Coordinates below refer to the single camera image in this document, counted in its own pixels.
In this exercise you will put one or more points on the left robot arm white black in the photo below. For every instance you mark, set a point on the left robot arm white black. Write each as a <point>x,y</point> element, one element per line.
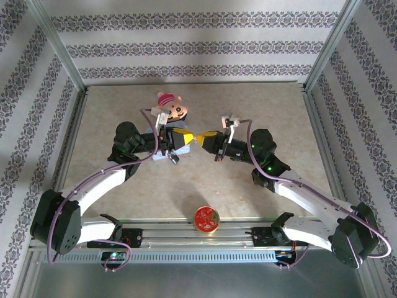
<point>93,186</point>

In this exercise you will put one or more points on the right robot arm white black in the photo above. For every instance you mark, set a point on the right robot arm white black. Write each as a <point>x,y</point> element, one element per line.
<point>310,201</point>

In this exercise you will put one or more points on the cartoon toy figure pink hat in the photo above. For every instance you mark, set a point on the cartoon toy figure pink hat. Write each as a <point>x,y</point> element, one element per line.
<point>176,108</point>

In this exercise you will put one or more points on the round red gold tin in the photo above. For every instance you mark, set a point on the round red gold tin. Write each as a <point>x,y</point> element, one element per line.
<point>206,217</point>

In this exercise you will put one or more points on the small circuit board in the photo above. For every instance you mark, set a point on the small circuit board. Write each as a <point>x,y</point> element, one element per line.
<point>285,254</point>
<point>113,255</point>

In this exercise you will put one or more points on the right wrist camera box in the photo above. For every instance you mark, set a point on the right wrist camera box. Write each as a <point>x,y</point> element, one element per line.
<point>231,120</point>

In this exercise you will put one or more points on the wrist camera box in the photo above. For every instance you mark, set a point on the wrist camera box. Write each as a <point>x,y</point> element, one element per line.
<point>161,117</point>
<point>231,120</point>

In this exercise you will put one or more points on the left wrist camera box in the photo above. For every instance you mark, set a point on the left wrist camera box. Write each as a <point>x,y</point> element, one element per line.
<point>161,117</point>

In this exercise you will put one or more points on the aluminium frame back rail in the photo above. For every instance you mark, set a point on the aluminium frame back rail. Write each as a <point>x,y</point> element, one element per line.
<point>192,83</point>

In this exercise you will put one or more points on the aluminium frame side rail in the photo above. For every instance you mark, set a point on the aluminium frame side rail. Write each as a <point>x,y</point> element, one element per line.
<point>73,136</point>
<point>322,139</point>

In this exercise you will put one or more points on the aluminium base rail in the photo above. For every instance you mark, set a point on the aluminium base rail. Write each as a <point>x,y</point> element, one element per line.
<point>173,237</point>

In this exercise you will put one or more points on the aluminium frame post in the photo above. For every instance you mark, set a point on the aluminium frame post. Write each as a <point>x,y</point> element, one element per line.
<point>59,49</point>
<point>332,46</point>

